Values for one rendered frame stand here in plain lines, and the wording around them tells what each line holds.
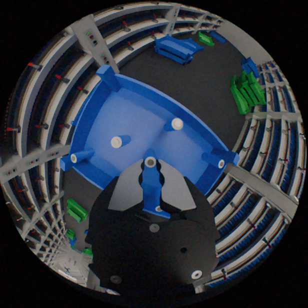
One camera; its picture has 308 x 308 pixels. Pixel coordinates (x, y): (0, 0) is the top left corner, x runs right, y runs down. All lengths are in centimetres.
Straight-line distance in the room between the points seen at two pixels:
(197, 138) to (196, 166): 7
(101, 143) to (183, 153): 18
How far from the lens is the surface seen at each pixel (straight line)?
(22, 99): 59
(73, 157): 18
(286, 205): 71
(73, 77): 57
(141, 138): 18
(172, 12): 103
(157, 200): 18
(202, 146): 22
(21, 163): 68
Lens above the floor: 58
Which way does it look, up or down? 77 degrees down
